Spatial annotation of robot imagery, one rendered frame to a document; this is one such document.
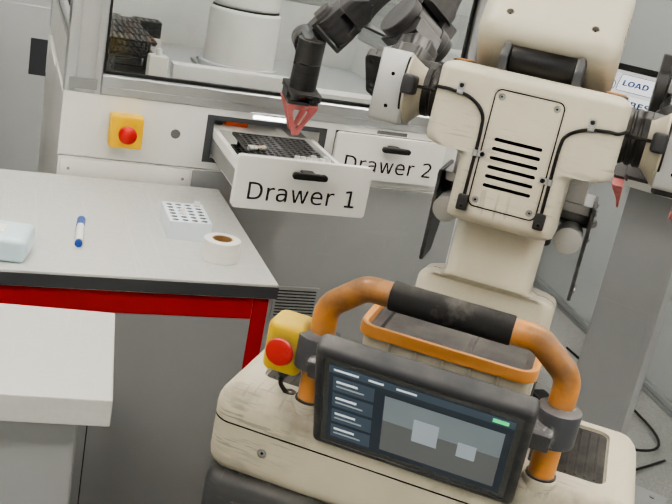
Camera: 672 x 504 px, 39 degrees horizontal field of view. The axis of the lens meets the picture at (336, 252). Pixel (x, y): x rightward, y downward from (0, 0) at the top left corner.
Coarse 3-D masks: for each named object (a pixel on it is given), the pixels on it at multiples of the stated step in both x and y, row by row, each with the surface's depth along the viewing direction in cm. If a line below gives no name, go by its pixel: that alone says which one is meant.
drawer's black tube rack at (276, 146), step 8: (240, 136) 217; (248, 136) 220; (256, 136) 220; (264, 136) 223; (272, 136) 224; (232, 144) 221; (240, 144) 212; (248, 144) 211; (256, 144) 213; (264, 144) 214; (272, 144) 217; (280, 144) 217; (288, 144) 219; (296, 144) 220; (304, 144) 223; (240, 152) 215; (248, 152) 205; (256, 152) 206; (264, 152) 207; (272, 152) 208; (280, 152) 210; (288, 152) 212; (296, 152) 213; (304, 152) 215; (312, 152) 216
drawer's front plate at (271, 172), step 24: (240, 168) 190; (264, 168) 192; (288, 168) 194; (312, 168) 195; (336, 168) 197; (360, 168) 198; (240, 192) 192; (264, 192) 194; (288, 192) 195; (312, 192) 197; (336, 192) 199; (360, 192) 200; (360, 216) 202
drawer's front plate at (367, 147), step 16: (336, 144) 230; (352, 144) 231; (368, 144) 232; (384, 144) 233; (400, 144) 235; (416, 144) 236; (432, 144) 237; (352, 160) 232; (368, 160) 233; (384, 160) 235; (400, 160) 236; (416, 160) 237; (432, 160) 239; (384, 176) 236; (400, 176) 238; (416, 176) 239; (432, 176) 240
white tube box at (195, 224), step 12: (168, 204) 195; (180, 204) 195; (192, 204) 196; (168, 216) 186; (180, 216) 188; (192, 216) 189; (204, 216) 190; (168, 228) 185; (180, 228) 185; (192, 228) 186; (204, 228) 186; (192, 240) 187
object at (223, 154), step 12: (216, 132) 219; (228, 132) 224; (240, 132) 225; (252, 132) 226; (216, 144) 217; (228, 144) 210; (312, 144) 229; (216, 156) 216; (228, 156) 206; (228, 168) 204; (228, 180) 205
